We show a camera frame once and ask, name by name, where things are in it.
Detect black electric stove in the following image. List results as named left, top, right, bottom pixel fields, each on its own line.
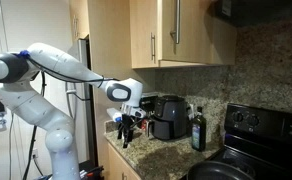
left=179, top=103, right=292, bottom=180

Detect light wooden upper cabinet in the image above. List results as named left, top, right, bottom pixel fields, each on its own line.
left=69, top=0, right=238, bottom=70

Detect stainless steel refrigerator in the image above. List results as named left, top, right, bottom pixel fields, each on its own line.
left=65, top=38, right=98, bottom=168

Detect black hanging cable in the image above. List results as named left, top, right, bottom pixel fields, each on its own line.
left=21, top=71, right=47, bottom=180

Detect dark green olive oil bottle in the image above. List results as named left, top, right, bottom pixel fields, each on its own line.
left=190, top=106, right=208, bottom=153

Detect grey hanging cable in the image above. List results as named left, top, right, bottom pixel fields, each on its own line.
left=7, top=113, right=16, bottom=180

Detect light wooden lower cabinet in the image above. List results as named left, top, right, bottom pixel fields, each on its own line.
left=106, top=142, right=144, bottom=180

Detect white wall plug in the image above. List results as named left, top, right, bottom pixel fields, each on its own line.
left=187, top=103, right=196, bottom=121

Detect black air fryer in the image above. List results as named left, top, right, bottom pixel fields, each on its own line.
left=149, top=94, right=191, bottom=141

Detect short steel cabinet handle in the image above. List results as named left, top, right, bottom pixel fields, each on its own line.
left=150, top=32, right=157, bottom=62
left=72, top=14, right=79, bottom=40

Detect black range hood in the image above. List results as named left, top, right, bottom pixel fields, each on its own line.
left=214, top=0, right=292, bottom=28

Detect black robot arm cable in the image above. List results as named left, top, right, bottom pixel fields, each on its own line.
left=19, top=49, right=120, bottom=85

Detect white wall outlet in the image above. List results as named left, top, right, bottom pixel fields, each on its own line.
left=31, top=148, right=40, bottom=160

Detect light wooden cabinet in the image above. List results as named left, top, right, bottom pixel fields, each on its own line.
left=106, top=142, right=144, bottom=180
left=69, top=0, right=238, bottom=70

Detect black frying pan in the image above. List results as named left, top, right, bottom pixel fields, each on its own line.
left=186, top=160, right=256, bottom=180

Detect long steel cabinet handle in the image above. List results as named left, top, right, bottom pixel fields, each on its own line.
left=170, top=0, right=182, bottom=45

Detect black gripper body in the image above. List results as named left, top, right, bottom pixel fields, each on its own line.
left=120, top=112, right=141, bottom=130

